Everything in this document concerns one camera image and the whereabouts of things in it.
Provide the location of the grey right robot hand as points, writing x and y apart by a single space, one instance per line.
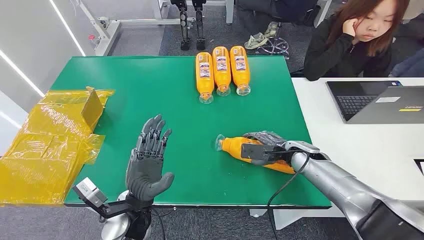
299 146

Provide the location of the person's right hand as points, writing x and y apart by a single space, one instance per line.
350 26

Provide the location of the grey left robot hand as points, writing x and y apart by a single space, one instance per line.
144 175

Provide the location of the orange bottle with clear cap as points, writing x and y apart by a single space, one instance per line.
240 66
221 68
232 145
204 74

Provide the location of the person at white desk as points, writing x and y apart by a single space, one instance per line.
334 56

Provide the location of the green table mat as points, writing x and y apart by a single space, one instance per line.
185 132

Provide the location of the dark blue garment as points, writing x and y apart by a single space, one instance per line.
410 66

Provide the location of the seated person in background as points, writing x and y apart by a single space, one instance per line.
275 10

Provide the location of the chrome chair base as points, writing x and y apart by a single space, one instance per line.
275 44

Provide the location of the grey and black laptop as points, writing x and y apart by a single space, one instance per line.
384 106

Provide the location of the yellow film wrapped cardboard box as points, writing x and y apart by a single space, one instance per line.
43 155

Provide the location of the black flat item on desk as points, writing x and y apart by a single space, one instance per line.
420 165

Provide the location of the black robot leg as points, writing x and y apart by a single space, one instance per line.
184 26
199 26

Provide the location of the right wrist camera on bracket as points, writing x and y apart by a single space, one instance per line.
253 151

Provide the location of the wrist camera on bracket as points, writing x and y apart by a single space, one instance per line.
253 151
88 193

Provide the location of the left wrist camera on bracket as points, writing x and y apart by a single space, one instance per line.
88 193

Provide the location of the white metal frame stand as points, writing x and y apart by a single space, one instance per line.
107 34

